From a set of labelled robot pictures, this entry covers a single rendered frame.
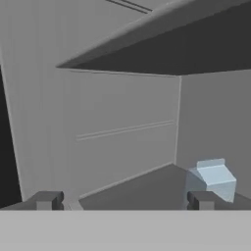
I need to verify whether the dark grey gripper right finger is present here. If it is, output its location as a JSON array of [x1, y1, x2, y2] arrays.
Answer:
[[186, 190, 251, 211]]

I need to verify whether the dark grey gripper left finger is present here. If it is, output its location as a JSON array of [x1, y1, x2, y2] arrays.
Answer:
[[0, 190, 65, 211]]

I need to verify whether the pale blue milk carton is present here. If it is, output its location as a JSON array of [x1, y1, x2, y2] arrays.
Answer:
[[184, 158, 237, 204]]

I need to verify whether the grey fridge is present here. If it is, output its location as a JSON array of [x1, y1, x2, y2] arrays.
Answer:
[[0, 0, 251, 211]]

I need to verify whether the grey fridge shelf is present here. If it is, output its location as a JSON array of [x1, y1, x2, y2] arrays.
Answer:
[[56, 0, 251, 76]]

